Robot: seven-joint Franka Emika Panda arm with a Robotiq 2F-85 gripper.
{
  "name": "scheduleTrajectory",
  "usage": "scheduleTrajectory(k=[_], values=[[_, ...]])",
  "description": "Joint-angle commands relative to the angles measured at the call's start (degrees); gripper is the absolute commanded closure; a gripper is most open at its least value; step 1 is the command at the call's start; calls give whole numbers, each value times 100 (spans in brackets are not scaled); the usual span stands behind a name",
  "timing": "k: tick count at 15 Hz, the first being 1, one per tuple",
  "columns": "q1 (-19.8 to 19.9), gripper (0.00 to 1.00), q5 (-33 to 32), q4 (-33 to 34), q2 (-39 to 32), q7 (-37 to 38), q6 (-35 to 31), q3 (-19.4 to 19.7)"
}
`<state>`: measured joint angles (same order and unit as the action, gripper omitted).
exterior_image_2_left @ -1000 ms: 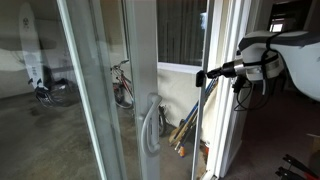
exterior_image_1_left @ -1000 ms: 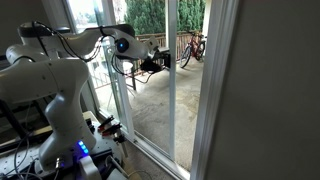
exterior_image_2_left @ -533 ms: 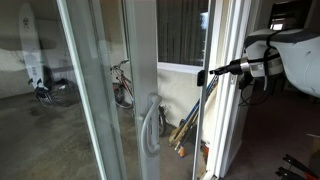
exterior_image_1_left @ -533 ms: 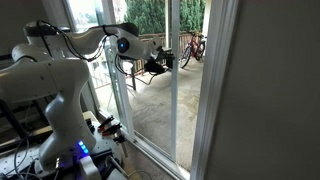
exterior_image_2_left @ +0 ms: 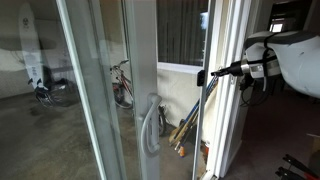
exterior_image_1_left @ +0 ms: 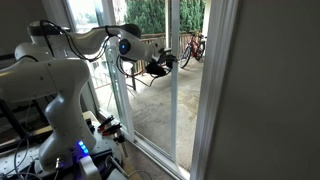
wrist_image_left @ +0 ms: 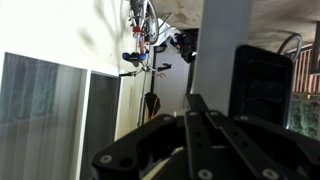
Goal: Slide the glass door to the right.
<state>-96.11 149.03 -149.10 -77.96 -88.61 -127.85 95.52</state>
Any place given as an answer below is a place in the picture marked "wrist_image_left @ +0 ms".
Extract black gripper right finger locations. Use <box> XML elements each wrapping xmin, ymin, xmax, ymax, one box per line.
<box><xmin>216</xmin><ymin>44</ymin><xmax>320</xmax><ymax>180</ymax></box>

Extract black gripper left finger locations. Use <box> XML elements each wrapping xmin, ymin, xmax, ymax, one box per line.
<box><xmin>90</xmin><ymin>93</ymin><xmax>218</xmax><ymax>180</ymax></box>

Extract wooden balcony railing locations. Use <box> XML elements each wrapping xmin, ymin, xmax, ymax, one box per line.
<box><xmin>293</xmin><ymin>46</ymin><xmax>320</xmax><ymax>101</ymax></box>

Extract thin metal pole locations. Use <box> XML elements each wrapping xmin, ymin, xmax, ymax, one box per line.
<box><xmin>136</xmin><ymin>71</ymin><xmax>149</xmax><ymax>128</ymax></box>

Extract green hedge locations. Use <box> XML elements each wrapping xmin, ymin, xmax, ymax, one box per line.
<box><xmin>288</xmin><ymin>99</ymin><xmax>320</xmax><ymax>139</ymax></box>

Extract black bag pile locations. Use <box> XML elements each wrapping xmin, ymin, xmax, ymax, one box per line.
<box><xmin>179</xmin><ymin>29</ymin><xmax>198</xmax><ymax>64</ymax></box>

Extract black metal rack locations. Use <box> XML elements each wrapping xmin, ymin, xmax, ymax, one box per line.
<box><xmin>150</xmin><ymin>43</ymin><xmax>168</xmax><ymax>95</ymax></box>

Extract white and blue bag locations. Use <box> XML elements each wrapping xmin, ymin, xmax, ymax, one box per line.
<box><xmin>156</xmin><ymin>18</ymin><xmax>184</xmax><ymax>48</ymax></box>

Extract bicycle with blue saddle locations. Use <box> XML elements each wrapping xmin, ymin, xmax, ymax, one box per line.
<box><xmin>118</xmin><ymin>0</ymin><xmax>173</xmax><ymax>78</ymax></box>

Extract window with vertical blinds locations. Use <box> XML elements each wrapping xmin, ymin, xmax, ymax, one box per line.
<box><xmin>0</xmin><ymin>51</ymin><xmax>122</xmax><ymax>180</ymax></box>

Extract black bag orange straps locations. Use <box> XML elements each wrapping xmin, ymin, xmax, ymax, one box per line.
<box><xmin>144</xmin><ymin>91</ymin><xmax>162</xmax><ymax>119</ymax></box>

